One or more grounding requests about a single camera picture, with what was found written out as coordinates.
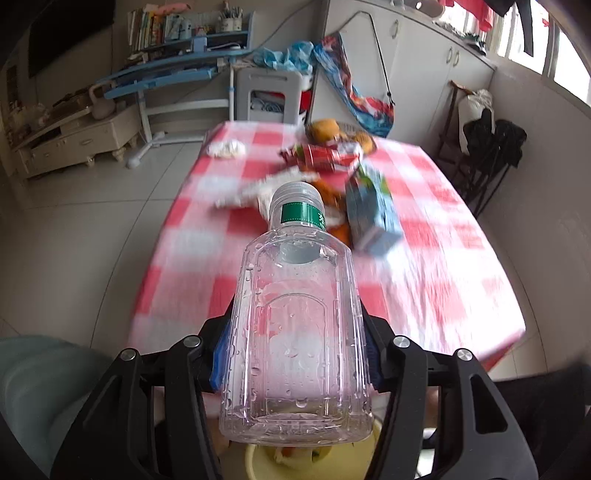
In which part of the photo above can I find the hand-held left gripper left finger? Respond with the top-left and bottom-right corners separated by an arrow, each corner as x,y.
51,315 -> 232,480

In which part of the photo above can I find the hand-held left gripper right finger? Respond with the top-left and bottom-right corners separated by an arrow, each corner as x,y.
358,305 -> 542,480

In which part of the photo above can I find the clear plastic bottle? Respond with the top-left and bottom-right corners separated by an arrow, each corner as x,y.
218,181 -> 375,446

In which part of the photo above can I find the yellow plastic bin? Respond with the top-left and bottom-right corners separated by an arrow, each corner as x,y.
245,415 -> 384,480

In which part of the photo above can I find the light blue snack bag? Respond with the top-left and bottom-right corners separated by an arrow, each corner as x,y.
345,162 -> 403,257

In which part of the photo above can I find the red checkered tablecloth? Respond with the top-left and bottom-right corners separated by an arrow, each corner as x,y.
127,121 -> 527,416

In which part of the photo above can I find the orange crumpled wrapper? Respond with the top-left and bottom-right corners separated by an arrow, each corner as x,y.
314,178 -> 354,245

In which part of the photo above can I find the pale teal chair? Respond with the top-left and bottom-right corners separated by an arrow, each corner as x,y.
0,336 -> 116,476

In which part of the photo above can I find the red snack bag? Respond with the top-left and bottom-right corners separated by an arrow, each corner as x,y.
279,142 -> 363,174

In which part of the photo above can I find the crumpled white tissue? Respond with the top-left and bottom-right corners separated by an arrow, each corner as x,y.
205,140 -> 246,158

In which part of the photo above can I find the yellow mango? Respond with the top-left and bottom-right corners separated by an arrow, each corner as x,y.
307,119 -> 341,142

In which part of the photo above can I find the black folding chair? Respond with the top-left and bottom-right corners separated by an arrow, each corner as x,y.
462,108 -> 528,217

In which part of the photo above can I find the colourful printed bag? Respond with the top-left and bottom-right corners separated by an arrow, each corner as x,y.
314,33 -> 397,138

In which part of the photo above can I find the wooden folding chair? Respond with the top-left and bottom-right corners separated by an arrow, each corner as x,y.
436,80 -> 468,162

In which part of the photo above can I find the cream television cabinet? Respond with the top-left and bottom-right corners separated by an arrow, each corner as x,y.
9,106 -> 141,181

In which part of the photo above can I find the beige kettlebell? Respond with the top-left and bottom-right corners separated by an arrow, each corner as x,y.
88,84 -> 117,121

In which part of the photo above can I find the white bag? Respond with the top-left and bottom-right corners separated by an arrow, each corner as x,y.
458,89 -> 494,123

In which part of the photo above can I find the grey plastic stool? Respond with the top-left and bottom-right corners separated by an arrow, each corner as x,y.
233,68 -> 305,125

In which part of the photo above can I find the blue study desk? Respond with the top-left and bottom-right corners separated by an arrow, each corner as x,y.
96,11 -> 254,169

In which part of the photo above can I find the white cabinet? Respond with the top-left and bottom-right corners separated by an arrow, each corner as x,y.
307,0 -> 497,153

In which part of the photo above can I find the blue plastic bag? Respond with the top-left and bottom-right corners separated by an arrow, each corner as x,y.
253,41 -> 317,72

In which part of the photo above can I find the row of books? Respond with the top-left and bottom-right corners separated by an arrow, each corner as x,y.
127,4 -> 195,51

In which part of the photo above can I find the pen holder cup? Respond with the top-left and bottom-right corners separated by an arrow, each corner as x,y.
217,2 -> 243,33

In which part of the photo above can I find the pink plush toy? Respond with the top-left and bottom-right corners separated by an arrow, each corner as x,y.
143,2 -> 192,16

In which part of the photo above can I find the black television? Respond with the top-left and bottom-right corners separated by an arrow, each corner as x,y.
28,0 -> 116,79

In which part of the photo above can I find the red hanging garment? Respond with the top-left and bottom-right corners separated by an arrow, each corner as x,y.
438,0 -> 497,31

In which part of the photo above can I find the window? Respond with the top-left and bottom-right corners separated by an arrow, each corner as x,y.
496,0 -> 591,109

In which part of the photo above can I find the coiled white cable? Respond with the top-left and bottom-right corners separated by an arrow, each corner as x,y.
252,92 -> 287,114

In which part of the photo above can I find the black cord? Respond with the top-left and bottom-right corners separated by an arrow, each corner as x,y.
358,11 -> 399,109

